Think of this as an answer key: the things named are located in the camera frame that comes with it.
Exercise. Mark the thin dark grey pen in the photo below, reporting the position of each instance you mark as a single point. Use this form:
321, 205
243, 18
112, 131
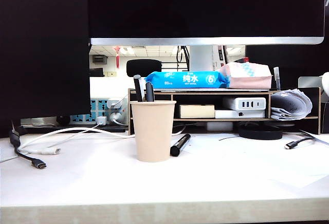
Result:
138, 88

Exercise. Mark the silver metal stand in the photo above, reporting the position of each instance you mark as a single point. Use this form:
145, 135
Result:
308, 82

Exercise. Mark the flat white box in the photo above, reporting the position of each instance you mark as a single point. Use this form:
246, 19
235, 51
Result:
231, 114

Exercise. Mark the black round disc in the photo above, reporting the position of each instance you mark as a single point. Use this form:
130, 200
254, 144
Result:
259, 133

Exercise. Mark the rolled printed papers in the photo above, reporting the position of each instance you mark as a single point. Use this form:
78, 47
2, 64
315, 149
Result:
290, 103

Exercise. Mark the white rounded object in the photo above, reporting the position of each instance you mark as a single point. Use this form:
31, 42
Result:
326, 82

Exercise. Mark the white multiport USB charger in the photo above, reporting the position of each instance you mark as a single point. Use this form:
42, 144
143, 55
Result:
246, 103

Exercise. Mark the beige paper cup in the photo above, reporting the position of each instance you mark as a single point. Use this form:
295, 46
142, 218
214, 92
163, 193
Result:
153, 131

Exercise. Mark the beige cardboard box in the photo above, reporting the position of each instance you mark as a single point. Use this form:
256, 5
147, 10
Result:
198, 111

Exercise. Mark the black flat monitor base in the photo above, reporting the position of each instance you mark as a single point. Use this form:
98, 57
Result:
77, 129

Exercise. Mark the large silver-chin computer monitor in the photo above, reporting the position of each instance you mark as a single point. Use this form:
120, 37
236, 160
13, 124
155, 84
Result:
205, 8

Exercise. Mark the small white plug adapter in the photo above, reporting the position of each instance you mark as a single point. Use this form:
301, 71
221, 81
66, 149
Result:
102, 120

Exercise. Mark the pink tissue pack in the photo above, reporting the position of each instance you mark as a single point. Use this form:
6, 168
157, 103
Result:
246, 80

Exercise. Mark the black office chair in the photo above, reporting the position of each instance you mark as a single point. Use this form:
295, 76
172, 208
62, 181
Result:
144, 67

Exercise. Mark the black marker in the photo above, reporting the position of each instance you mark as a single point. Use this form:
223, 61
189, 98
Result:
180, 145

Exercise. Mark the blue and white power strip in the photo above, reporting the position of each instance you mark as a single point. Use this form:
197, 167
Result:
93, 105

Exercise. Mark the black computer monitor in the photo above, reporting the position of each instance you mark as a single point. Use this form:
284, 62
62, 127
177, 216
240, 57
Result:
38, 54
295, 59

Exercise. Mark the printed paper sheets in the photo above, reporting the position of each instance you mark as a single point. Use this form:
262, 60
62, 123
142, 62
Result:
318, 138

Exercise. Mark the red Chinese knot ornament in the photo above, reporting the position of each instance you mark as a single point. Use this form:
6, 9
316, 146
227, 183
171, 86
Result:
117, 59

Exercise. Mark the blue wet wipes pack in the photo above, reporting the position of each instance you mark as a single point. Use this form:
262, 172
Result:
190, 80

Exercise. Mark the black wooden desk organizer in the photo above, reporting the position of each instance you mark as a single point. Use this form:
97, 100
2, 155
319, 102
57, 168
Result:
316, 116

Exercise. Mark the white angled plug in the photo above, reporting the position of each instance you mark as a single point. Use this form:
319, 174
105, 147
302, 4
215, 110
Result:
113, 103

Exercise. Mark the thick black pen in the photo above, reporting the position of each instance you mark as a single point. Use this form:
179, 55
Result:
149, 93

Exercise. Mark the white round plug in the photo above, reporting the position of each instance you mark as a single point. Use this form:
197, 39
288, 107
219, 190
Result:
115, 116

